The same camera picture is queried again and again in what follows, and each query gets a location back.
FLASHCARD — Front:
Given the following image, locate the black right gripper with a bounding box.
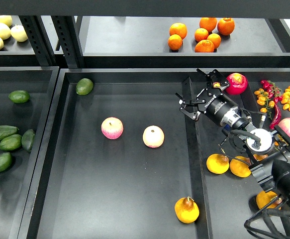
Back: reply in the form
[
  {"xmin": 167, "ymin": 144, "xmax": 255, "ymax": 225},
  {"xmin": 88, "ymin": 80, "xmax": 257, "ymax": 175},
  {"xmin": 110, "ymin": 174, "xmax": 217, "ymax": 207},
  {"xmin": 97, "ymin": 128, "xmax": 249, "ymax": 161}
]
[{"xmin": 175, "ymin": 69, "xmax": 239, "ymax": 126}]

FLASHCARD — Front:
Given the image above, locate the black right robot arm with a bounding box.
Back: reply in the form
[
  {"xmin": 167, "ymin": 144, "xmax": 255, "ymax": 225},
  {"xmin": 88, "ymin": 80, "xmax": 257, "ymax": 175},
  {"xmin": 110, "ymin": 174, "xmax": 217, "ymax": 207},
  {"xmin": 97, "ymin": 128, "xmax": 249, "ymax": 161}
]
[{"xmin": 176, "ymin": 68, "xmax": 290, "ymax": 239}]

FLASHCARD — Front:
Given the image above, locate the yellow pear with long stem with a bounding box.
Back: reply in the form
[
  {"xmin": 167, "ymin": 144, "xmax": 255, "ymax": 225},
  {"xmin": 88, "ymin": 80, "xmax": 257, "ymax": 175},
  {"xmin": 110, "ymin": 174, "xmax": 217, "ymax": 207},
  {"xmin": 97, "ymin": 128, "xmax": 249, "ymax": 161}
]
[{"xmin": 206, "ymin": 145, "xmax": 230, "ymax": 174}]

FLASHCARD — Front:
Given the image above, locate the green avocado at tray corner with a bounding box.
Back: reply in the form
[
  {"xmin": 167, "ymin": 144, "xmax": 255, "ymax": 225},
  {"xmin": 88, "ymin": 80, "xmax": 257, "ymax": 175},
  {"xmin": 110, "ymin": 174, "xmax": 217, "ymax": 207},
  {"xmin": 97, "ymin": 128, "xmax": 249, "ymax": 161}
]
[{"xmin": 76, "ymin": 78, "xmax": 94, "ymax": 96}]

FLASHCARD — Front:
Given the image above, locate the dark avocado upright left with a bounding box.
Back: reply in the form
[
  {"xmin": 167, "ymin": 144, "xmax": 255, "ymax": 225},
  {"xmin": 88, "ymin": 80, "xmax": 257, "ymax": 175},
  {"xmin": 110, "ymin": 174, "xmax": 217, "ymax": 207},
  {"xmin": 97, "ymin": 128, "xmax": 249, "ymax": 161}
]
[{"xmin": 21, "ymin": 129, "xmax": 35, "ymax": 152}]

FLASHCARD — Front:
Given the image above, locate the green avocado in left tray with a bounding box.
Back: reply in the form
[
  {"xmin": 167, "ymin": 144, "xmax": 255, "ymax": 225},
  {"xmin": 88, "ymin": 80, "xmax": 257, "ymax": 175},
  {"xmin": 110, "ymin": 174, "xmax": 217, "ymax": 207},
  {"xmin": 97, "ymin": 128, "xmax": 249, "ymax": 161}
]
[{"xmin": 8, "ymin": 90, "xmax": 30, "ymax": 104}]

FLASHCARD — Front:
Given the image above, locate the pale yellow pear right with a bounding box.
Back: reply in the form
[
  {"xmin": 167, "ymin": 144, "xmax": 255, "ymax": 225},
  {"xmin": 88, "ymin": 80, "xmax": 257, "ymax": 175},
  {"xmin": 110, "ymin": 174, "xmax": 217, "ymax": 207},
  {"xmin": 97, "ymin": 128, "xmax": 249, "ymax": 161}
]
[{"xmin": 10, "ymin": 25, "xmax": 28, "ymax": 42}]

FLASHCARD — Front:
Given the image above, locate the light green avocado left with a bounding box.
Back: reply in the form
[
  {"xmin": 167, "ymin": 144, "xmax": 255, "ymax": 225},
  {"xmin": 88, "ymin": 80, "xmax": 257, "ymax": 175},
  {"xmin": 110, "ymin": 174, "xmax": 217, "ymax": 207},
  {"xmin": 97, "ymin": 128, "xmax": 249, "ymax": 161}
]
[{"xmin": 0, "ymin": 134, "xmax": 22, "ymax": 151}]

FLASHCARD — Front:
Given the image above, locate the pale yellow pear top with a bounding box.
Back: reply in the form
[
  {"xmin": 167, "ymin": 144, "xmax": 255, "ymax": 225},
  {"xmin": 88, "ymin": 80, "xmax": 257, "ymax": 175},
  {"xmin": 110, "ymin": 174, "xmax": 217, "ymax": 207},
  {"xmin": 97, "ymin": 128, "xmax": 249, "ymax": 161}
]
[{"xmin": 0, "ymin": 15, "xmax": 12, "ymax": 27}]

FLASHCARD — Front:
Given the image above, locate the pale yellow pear middle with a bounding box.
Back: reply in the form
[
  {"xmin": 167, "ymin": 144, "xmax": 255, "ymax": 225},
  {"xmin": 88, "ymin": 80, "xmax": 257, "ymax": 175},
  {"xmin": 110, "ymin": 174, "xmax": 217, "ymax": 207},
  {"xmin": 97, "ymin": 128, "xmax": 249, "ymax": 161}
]
[{"xmin": 0, "ymin": 23, "xmax": 11, "ymax": 40}]

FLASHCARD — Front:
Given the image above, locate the red apple right tray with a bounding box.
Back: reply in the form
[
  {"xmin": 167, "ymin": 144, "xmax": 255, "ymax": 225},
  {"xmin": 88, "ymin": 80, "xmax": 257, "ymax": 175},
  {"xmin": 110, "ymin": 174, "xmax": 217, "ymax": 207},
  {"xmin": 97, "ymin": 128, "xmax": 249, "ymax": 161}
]
[{"xmin": 225, "ymin": 73, "xmax": 248, "ymax": 95}]

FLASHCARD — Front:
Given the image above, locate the orange front bottom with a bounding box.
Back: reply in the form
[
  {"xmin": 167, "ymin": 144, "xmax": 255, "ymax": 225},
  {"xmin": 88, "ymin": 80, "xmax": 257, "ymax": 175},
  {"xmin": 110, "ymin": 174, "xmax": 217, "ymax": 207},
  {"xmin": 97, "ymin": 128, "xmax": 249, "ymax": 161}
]
[{"xmin": 194, "ymin": 40, "xmax": 214, "ymax": 52}]

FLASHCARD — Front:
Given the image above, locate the orange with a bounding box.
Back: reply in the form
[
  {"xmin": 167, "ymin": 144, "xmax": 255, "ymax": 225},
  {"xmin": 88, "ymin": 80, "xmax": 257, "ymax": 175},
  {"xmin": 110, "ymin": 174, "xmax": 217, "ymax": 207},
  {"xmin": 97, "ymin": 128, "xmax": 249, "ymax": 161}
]
[
  {"xmin": 194, "ymin": 28, "xmax": 209, "ymax": 42},
  {"xmin": 168, "ymin": 34, "xmax": 183, "ymax": 51},
  {"xmin": 217, "ymin": 17, "xmax": 235, "ymax": 36},
  {"xmin": 199, "ymin": 17, "xmax": 217, "ymax": 32},
  {"xmin": 169, "ymin": 22, "xmax": 188, "ymax": 39},
  {"xmin": 207, "ymin": 33, "xmax": 221, "ymax": 49},
  {"xmin": 194, "ymin": 40, "xmax": 214, "ymax": 52}
]

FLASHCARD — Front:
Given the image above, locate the orange right of centre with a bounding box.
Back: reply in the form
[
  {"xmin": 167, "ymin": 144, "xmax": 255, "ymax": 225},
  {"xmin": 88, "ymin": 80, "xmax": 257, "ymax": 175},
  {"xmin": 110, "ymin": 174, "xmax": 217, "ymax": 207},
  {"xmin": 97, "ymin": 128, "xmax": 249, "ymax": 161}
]
[{"xmin": 207, "ymin": 33, "xmax": 221, "ymax": 49}]

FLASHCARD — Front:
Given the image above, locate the orange lower left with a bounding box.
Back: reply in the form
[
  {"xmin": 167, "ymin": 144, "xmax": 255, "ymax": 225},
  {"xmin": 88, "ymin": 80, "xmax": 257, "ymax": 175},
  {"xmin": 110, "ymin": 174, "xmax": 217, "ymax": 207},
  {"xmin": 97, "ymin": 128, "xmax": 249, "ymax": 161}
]
[{"xmin": 168, "ymin": 34, "xmax": 183, "ymax": 51}]

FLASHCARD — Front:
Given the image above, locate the orange cherry tomato cluster left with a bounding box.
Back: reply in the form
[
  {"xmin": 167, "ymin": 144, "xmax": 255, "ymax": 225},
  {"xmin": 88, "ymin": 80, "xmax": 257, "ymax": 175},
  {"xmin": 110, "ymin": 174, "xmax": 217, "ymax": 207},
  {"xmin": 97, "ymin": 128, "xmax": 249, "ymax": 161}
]
[{"xmin": 254, "ymin": 88, "xmax": 275, "ymax": 113}]

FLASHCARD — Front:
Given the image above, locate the orange cherry tomato cluster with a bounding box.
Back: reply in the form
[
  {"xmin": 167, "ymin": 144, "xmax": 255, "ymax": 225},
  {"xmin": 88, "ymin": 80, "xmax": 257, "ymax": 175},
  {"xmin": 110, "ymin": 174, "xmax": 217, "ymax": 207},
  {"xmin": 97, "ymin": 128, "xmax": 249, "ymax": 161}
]
[
  {"xmin": 281, "ymin": 86, "xmax": 290, "ymax": 112},
  {"xmin": 254, "ymin": 88, "xmax": 275, "ymax": 113}
]

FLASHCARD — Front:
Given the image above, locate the pale pink apple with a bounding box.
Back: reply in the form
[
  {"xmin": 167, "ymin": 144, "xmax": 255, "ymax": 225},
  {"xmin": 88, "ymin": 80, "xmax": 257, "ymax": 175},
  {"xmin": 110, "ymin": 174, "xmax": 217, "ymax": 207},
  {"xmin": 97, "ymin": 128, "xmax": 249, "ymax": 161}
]
[{"xmin": 142, "ymin": 125, "xmax": 165, "ymax": 148}]

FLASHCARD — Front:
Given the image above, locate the orange top left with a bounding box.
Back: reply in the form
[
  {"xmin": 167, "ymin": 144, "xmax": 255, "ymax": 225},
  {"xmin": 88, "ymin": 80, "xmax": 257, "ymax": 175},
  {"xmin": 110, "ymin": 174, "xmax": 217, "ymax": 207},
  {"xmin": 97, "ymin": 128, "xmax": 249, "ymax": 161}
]
[{"xmin": 169, "ymin": 22, "xmax": 188, "ymax": 39}]

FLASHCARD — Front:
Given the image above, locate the orange top centre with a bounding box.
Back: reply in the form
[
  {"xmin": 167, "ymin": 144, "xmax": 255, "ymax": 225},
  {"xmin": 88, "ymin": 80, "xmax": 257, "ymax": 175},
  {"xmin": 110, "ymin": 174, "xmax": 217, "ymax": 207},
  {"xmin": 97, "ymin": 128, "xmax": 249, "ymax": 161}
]
[{"xmin": 199, "ymin": 17, "xmax": 217, "ymax": 32}]

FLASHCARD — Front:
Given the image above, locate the orange top right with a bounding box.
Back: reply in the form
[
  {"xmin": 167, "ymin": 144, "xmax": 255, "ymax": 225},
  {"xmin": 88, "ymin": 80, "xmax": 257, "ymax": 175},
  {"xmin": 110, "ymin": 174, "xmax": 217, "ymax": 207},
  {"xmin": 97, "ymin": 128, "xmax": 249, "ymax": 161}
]
[{"xmin": 217, "ymin": 17, "xmax": 235, "ymax": 36}]

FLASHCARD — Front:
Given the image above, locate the red cherry tomato cluster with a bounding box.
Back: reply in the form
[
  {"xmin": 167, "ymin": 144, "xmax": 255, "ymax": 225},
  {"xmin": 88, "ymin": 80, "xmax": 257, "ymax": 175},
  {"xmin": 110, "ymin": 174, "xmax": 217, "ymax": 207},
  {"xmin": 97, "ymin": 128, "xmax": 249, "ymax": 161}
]
[{"xmin": 260, "ymin": 80, "xmax": 283, "ymax": 102}]

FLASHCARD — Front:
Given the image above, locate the red chili pepper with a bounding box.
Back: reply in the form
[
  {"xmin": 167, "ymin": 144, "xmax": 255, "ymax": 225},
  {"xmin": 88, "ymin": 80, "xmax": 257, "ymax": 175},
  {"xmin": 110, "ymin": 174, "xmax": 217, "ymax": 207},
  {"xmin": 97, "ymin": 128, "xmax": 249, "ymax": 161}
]
[{"xmin": 269, "ymin": 104, "xmax": 282, "ymax": 129}]

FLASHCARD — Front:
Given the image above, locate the orange cherry tomato cluster right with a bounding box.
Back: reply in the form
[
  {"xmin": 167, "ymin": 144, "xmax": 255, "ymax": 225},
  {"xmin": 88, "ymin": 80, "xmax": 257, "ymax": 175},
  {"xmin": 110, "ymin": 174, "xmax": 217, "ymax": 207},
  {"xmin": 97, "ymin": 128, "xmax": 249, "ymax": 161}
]
[{"xmin": 281, "ymin": 86, "xmax": 290, "ymax": 112}]

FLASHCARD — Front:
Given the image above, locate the pink red apple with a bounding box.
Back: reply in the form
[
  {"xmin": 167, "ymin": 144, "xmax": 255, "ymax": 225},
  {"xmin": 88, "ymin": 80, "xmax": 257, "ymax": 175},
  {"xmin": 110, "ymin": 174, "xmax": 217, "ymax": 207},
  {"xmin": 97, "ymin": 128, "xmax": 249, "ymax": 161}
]
[{"xmin": 101, "ymin": 117, "xmax": 123, "ymax": 139}]

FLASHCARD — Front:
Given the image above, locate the black centre tray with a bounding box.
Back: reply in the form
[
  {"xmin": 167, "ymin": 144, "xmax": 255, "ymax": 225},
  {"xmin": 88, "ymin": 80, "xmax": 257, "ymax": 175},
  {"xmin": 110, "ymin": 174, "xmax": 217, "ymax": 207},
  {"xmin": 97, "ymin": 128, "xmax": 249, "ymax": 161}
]
[{"xmin": 22, "ymin": 68, "xmax": 290, "ymax": 239}]

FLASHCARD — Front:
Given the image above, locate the black tray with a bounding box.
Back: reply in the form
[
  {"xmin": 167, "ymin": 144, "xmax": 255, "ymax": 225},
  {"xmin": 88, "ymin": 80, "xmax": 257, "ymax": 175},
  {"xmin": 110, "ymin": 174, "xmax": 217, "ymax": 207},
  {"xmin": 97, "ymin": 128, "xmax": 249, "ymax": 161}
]
[
  {"xmin": 0, "ymin": 67, "xmax": 59, "ymax": 239},
  {"xmin": 22, "ymin": 68, "xmax": 290, "ymax": 239}
]

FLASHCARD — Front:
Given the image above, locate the black tray divider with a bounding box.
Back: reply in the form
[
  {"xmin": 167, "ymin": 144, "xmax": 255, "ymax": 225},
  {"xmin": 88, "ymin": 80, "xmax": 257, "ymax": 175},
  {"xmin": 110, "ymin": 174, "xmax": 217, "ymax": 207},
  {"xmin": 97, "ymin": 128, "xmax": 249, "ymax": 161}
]
[{"xmin": 182, "ymin": 76, "xmax": 213, "ymax": 239}]

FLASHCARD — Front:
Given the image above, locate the black left tray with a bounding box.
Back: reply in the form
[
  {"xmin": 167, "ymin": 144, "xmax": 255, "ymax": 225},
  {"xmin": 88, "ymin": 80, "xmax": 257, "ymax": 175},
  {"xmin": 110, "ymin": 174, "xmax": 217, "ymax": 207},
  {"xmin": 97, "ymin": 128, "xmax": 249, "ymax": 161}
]
[{"xmin": 0, "ymin": 67, "xmax": 59, "ymax": 239}]

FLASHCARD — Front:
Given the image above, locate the black shelf upright post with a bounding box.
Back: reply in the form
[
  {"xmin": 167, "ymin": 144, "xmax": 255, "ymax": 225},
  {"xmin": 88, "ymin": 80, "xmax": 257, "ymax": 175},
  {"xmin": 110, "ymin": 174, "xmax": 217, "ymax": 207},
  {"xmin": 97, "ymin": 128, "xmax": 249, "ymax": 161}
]
[{"xmin": 51, "ymin": 15, "xmax": 85, "ymax": 69}]

